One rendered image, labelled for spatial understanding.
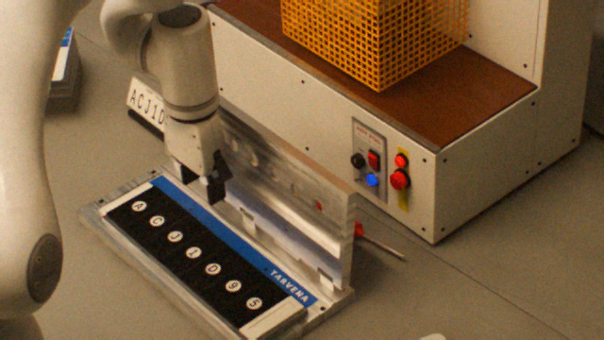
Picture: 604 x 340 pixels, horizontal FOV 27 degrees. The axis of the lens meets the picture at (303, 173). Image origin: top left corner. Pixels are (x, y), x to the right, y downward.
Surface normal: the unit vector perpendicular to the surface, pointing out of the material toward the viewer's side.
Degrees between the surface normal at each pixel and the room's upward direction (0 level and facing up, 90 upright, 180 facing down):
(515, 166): 90
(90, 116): 0
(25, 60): 58
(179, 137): 91
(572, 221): 0
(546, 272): 0
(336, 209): 83
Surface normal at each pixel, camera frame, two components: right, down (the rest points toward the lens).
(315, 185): -0.76, 0.36
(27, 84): 0.71, 0.02
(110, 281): -0.05, -0.76
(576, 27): 0.66, 0.47
